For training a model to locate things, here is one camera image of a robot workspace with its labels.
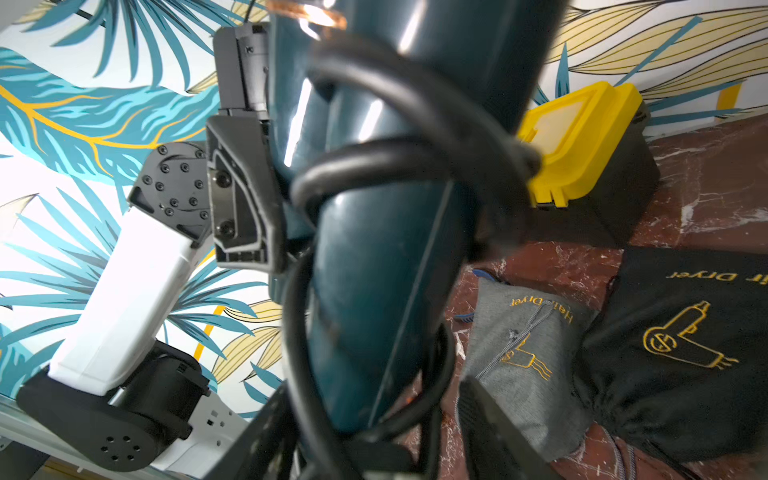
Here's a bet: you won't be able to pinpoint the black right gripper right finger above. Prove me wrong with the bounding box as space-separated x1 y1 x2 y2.
457 378 559 480

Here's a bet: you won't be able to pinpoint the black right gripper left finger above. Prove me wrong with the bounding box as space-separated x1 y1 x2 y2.
204 383 294 480

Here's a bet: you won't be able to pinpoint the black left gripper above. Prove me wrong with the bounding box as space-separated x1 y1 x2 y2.
206 23 287 273

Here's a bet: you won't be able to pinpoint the grey fabric drawstring pouch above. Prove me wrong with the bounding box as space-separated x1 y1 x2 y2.
461 285 597 461

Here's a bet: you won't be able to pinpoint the black hair dryer bag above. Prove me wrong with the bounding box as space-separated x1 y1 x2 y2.
573 247 767 464

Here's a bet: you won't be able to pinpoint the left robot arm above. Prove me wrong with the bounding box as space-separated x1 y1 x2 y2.
17 23 298 479

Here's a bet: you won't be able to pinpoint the yellow and black toolbox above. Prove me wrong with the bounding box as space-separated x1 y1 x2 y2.
518 82 660 248

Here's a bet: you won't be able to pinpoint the blue handled cutting pliers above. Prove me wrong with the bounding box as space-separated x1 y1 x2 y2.
446 268 510 324

